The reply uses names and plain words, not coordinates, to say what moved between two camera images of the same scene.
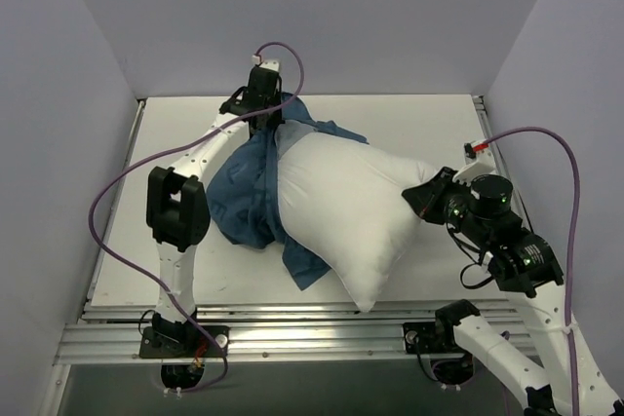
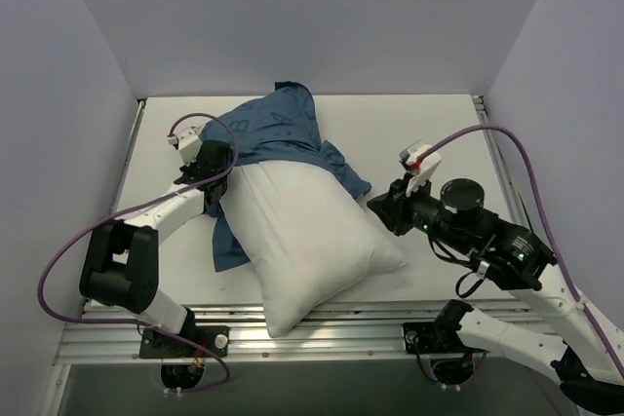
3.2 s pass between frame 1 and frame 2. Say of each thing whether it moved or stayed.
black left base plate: stayed
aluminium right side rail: stayed
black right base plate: stayed
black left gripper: moved
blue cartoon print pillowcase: moved
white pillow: moved
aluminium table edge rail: stayed
